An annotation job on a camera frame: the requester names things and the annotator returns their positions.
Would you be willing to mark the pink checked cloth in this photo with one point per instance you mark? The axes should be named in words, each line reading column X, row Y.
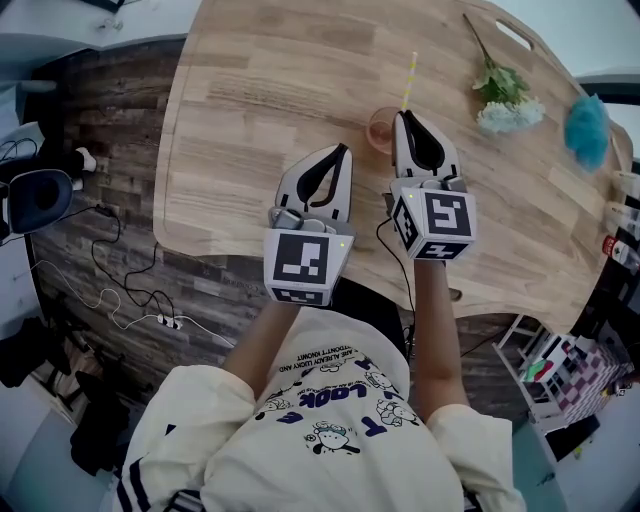
column 595, row 380

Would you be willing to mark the blue fluffy bath pouf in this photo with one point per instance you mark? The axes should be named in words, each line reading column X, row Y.
column 587, row 132

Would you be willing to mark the person's left forearm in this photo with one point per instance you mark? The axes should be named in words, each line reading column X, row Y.
column 265, row 345

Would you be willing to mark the black bag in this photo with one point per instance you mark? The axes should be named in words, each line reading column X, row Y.
column 100, row 440

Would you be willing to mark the cream printed T-shirt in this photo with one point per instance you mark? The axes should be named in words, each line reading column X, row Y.
column 325, row 460

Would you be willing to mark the green and red toy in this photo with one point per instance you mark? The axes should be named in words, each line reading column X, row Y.
column 537, row 372

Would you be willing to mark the pink transparent cup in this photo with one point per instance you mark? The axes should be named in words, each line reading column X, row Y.
column 381, row 132

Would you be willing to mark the white power strip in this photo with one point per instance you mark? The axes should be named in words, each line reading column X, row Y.
column 169, row 320

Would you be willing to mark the clear plastic cup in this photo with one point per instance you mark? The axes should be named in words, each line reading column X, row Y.
column 622, row 217
column 627, row 184

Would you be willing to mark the yellow striped paper straw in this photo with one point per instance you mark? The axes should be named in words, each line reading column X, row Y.
column 408, row 82

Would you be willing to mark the dark seat with white rim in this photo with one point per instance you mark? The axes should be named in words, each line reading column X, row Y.
column 40, row 200

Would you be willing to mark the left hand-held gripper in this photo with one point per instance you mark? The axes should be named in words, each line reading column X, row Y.
column 300, row 260

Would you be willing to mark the person's right forearm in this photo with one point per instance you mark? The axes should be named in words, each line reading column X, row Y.
column 440, row 340

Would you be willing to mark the black office chair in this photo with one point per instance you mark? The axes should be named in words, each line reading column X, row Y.
column 607, row 300

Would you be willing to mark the pale blue artificial flowers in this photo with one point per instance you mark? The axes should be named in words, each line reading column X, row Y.
column 507, row 115

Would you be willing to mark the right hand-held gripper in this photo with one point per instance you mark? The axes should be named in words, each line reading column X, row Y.
column 445, row 215

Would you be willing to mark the white wooden rack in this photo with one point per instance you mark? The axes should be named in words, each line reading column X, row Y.
column 540, row 400

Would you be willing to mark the red-label clear water bottle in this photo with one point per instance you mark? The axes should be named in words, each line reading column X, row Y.
column 620, row 252

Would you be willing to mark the person's black trousers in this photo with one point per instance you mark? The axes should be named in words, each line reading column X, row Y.
column 370, row 310

